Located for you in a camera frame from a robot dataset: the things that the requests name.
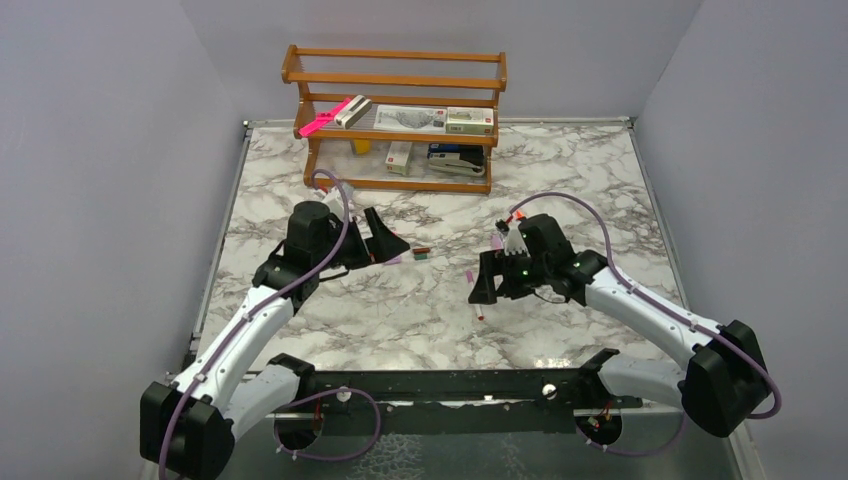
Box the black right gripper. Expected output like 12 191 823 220
469 246 551 303

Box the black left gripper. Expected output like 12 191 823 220
314 207 410 271

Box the pink cap white marker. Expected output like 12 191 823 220
464 270 486 323

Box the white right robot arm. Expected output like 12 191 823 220
468 214 778 437

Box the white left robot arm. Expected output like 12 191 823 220
139 200 410 479

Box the small white red box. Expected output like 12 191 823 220
385 141 412 176

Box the yellow small block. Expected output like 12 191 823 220
350 139 372 155

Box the black grey stapler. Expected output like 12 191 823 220
427 143 486 177

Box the wooden two-tier shelf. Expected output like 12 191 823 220
281 45 508 194

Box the green white staples box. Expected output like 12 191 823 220
445 107 495 136

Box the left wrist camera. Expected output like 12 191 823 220
321 183 354 221

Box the black front mounting rail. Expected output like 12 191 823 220
269 368 643 440

